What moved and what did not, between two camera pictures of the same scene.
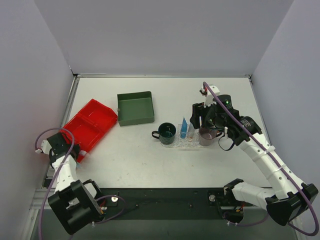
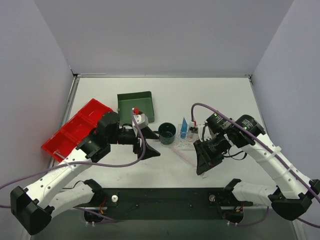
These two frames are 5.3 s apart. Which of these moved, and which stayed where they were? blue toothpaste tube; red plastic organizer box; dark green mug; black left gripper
Moved: black left gripper
Stayed: blue toothpaste tube; red plastic organizer box; dark green mug
